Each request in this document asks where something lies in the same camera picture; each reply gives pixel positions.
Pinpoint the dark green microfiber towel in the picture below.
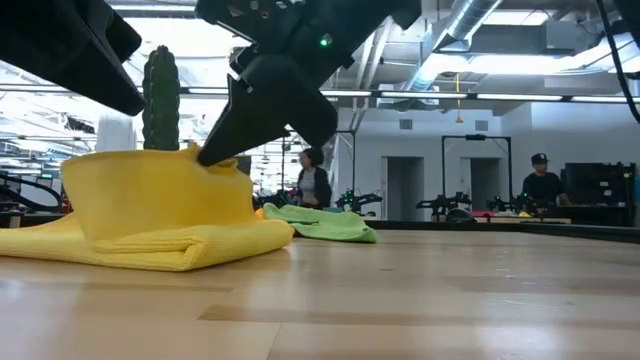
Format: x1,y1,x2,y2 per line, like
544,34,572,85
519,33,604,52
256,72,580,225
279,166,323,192
262,202,379,245

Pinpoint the black metal frame stand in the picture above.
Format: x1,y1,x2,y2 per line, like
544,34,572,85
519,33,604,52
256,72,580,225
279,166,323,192
441,133,513,209
281,128,357,201

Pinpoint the silver smooth ceiling duct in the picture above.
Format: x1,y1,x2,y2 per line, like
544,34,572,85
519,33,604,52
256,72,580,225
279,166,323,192
407,0,505,94

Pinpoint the wooden background table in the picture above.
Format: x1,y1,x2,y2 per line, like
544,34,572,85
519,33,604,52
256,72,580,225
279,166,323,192
487,216,572,225

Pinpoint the yellow microfiber towel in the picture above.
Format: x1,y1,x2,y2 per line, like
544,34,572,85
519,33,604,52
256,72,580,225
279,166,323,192
0,144,295,273

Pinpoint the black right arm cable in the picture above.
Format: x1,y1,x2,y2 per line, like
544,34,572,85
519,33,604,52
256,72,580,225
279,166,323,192
594,0,640,126

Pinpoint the green cactus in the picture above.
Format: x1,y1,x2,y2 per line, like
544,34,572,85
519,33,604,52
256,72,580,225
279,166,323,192
141,44,182,151

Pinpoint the person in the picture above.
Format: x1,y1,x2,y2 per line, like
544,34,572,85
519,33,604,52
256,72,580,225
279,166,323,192
295,147,333,210
521,153,574,209

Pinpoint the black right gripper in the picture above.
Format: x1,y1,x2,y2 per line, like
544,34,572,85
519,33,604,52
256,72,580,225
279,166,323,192
195,0,421,167

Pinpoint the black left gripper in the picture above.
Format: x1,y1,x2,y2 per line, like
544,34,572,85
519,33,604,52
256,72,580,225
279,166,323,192
0,0,147,117

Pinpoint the long ceiling light bar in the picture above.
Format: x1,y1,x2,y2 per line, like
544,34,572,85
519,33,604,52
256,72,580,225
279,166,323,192
0,84,640,105

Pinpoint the black shelf cabinet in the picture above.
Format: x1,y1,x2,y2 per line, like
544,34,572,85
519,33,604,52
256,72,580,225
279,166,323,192
558,162,638,227

